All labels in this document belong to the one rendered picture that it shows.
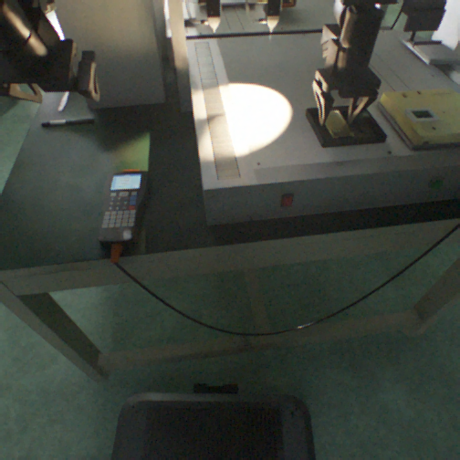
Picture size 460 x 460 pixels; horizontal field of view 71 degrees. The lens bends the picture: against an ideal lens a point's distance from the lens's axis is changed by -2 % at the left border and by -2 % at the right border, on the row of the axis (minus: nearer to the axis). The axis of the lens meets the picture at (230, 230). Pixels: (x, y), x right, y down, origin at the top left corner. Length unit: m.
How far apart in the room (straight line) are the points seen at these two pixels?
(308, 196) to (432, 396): 1.00
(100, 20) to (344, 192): 0.68
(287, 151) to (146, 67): 0.48
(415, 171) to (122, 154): 0.63
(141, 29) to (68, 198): 0.44
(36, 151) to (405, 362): 1.38
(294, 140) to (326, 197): 0.13
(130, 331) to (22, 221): 0.75
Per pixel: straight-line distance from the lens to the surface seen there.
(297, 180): 0.59
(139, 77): 0.99
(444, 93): 0.88
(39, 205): 0.79
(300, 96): 0.83
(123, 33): 0.95
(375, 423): 1.35
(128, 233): 0.63
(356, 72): 0.65
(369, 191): 0.68
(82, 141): 0.93
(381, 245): 0.77
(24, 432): 1.43
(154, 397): 1.04
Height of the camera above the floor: 1.24
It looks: 51 degrees down
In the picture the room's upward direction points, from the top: straight up
